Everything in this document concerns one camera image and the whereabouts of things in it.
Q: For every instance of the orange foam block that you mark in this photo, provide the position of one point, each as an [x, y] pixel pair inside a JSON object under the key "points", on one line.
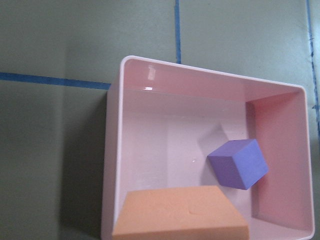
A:
{"points": [[182, 213]]}

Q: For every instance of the pink plastic bin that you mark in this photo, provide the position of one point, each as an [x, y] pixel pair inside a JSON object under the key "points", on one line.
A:
{"points": [[163, 119]]}

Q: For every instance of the purple foam block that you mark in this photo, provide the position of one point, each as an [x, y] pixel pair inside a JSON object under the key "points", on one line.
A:
{"points": [[238, 164]]}

